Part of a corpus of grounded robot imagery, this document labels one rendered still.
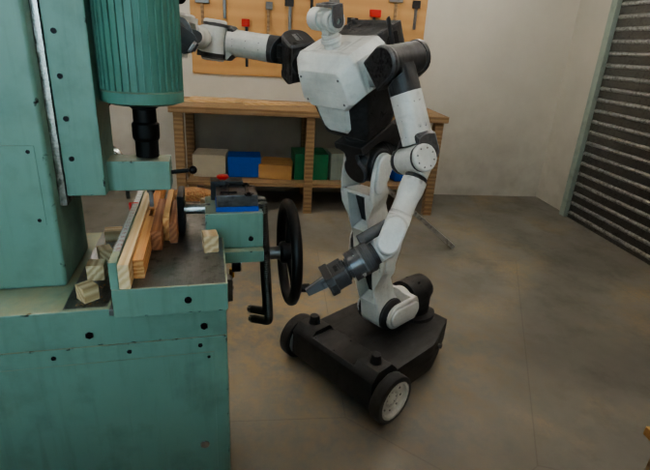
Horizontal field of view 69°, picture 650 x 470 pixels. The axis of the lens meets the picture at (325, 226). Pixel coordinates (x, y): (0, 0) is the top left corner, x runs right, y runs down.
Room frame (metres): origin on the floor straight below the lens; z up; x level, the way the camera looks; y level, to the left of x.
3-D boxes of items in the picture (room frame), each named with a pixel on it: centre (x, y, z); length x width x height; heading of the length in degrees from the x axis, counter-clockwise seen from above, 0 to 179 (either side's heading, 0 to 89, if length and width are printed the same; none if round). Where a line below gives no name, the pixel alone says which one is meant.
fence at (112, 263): (1.04, 0.45, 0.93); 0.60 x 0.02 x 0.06; 15
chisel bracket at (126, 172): (1.07, 0.44, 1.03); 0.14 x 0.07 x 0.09; 105
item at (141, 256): (1.10, 0.43, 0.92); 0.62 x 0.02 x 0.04; 15
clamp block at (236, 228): (1.10, 0.23, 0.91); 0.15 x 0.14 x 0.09; 15
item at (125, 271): (1.05, 0.44, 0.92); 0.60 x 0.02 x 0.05; 15
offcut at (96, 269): (0.98, 0.53, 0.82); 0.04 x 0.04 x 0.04; 16
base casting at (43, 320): (1.05, 0.54, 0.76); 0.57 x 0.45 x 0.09; 105
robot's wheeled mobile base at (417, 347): (1.80, -0.27, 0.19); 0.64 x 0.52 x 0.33; 135
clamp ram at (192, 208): (1.08, 0.32, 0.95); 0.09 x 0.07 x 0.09; 15
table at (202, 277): (1.08, 0.31, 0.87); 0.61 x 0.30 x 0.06; 15
